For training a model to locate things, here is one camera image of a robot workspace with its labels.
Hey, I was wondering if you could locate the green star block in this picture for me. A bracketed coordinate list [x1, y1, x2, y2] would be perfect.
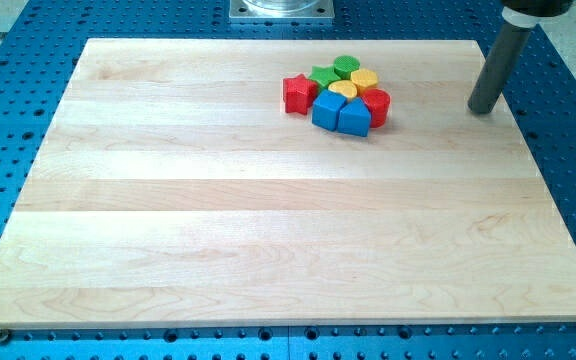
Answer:
[308, 66, 341, 93]

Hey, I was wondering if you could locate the yellow cylinder block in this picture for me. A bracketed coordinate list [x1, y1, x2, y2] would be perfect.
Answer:
[328, 80, 358, 102]

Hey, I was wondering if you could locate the blue cube block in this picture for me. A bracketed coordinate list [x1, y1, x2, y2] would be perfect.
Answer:
[311, 90, 347, 131]

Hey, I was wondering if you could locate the green cylinder block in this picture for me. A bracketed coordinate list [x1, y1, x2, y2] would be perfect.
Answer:
[333, 55, 360, 80]

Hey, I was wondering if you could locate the black robot arm end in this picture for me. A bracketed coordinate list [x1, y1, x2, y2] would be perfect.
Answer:
[501, 0, 574, 28]

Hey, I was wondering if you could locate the yellow hexagon block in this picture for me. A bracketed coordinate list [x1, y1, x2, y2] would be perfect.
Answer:
[350, 68, 379, 95]

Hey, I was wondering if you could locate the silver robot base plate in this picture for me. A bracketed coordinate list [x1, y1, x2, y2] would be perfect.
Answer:
[229, 0, 334, 20]

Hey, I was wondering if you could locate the light wooden board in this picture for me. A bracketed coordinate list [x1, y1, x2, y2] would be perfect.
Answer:
[0, 38, 576, 330]

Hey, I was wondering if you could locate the red star block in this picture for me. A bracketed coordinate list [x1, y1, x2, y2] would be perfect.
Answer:
[282, 74, 318, 115]

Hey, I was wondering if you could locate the red cylinder block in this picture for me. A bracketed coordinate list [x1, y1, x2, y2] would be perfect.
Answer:
[360, 89, 391, 128]

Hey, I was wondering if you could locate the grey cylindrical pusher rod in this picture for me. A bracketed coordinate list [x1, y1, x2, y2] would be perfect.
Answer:
[467, 21, 532, 115]

